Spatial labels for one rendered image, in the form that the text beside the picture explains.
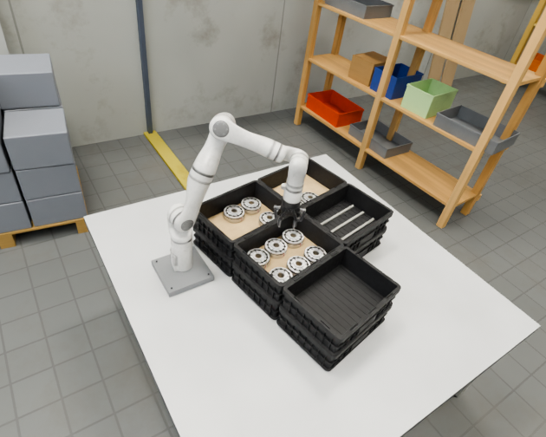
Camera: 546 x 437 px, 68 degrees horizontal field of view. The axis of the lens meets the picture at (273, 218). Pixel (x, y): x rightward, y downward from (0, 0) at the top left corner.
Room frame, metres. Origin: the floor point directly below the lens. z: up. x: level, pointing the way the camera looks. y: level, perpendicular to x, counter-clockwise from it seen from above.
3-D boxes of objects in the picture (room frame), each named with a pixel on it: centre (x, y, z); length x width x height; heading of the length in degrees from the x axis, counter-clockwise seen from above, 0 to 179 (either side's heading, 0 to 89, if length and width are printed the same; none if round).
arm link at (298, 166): (1.31, -0.06, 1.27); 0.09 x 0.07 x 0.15; 177
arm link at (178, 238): (1.24, 0.38, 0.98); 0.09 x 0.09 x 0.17; 42
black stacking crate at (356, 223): (1.57, -0.35, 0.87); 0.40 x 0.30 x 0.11; 139
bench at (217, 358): (1.36, -0.17, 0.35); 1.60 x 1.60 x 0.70; 39
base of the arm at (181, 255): (1.24, 0.37, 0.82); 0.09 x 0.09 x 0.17; 32
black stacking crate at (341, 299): (1.07, -0.32, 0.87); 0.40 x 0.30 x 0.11; 139
